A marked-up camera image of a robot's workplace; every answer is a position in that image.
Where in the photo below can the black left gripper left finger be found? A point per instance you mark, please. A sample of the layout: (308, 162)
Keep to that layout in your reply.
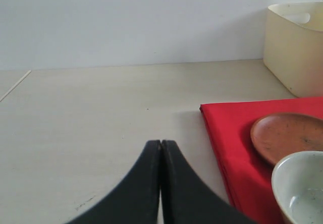
(136, 198)

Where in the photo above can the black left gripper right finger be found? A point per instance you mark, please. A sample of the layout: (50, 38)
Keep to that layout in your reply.
(186, 198)

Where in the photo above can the red scalloped table cloth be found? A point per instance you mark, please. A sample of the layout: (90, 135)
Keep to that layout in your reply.
(246, 176)

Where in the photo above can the brown wooden plate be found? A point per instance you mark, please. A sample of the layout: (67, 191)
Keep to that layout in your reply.
(277, 135)

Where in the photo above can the white ceramic bowl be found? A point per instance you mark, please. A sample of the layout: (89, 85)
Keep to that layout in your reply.
(297, 187)

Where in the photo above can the cream plastic bin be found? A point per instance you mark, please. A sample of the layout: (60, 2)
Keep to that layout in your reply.
(293, 46)

